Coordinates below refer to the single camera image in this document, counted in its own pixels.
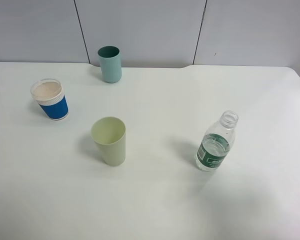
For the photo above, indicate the teal plastic cup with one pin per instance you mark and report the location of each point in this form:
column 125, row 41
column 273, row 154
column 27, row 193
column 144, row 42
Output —
column 110, row 64

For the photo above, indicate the clear bottle green label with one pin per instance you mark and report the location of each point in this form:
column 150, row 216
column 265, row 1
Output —
column 217, row 142

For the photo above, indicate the blue paper cup clear lid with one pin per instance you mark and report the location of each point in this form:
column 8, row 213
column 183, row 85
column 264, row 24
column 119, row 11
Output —
column 49, row 95

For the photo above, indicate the light green plastic cup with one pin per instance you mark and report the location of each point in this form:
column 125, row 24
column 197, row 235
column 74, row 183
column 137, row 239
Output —
column 109, row 135

